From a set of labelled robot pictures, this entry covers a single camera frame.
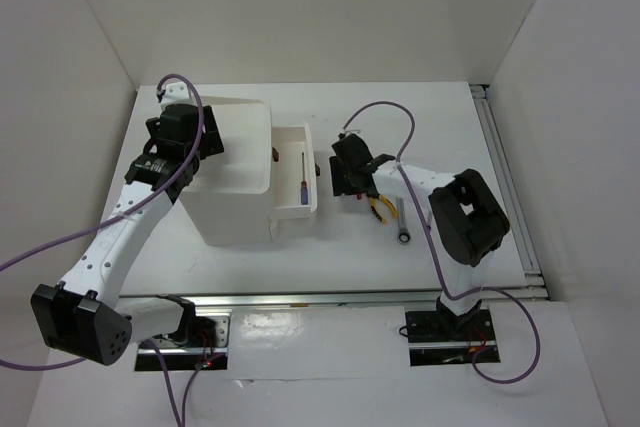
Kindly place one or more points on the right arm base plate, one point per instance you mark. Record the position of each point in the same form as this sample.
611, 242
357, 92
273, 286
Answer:
430, 345

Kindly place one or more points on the aluminium rail front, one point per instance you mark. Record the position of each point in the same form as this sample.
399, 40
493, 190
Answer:
312, 300

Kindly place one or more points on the white drawer cabinet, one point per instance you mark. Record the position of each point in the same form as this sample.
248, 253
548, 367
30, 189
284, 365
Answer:
230, 198

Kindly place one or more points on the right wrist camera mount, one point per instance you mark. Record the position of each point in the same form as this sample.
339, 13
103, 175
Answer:
347, 132

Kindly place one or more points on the large ratchet wrench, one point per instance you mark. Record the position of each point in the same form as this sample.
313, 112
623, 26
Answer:
403, 235

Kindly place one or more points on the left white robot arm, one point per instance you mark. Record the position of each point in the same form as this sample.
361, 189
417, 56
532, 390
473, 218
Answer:
81, 315

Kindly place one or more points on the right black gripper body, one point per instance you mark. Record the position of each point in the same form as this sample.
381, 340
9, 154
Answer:
342, 178

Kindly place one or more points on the white drawer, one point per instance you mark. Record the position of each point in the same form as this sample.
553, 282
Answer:
289, 142

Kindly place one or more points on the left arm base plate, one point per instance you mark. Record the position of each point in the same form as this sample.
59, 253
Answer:
206, 345

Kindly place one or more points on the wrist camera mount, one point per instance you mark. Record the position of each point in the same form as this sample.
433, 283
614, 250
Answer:
174, 92
347, 132

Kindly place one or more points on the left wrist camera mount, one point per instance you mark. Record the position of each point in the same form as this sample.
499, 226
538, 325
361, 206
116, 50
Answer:
174, 92

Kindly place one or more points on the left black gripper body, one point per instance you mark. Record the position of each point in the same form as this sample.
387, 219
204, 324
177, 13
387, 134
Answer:
212, 143

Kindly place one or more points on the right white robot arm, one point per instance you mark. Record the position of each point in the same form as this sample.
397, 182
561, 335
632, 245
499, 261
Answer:
463, 222

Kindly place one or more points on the aluminium rail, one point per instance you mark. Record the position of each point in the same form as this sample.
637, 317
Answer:
535, 288
312, 300

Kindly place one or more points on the aluminium rail right side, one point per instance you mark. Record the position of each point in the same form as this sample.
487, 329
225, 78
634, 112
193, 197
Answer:
535, 288

